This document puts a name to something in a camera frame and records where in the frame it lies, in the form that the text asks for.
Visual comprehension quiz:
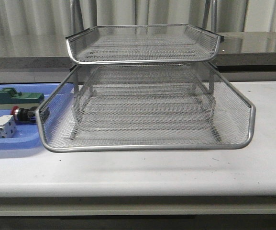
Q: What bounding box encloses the white circuit breaker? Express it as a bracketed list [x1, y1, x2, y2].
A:
[0, 115, 16, 138]

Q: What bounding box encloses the silver mesh tray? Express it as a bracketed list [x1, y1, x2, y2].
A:
[73, 94, 216, 131]
[66, 24, 224, 65]
[36, 62, 256, 152]

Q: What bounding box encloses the blue plastic tray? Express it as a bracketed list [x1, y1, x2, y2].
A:
[0, 83, 74, 150]

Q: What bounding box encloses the silver wire rack frame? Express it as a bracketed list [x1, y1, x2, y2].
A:
[70, 0, 223, 142]

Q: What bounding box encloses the red emergency push button switch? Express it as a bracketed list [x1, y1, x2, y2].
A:
[10, 106, 38, 124]

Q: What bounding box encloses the grey background counter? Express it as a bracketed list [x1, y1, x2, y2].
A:
[0, 32, 276, 84]

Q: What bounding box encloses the green and beige electrical module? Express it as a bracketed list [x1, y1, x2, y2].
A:
[0, 87, 44, 110]

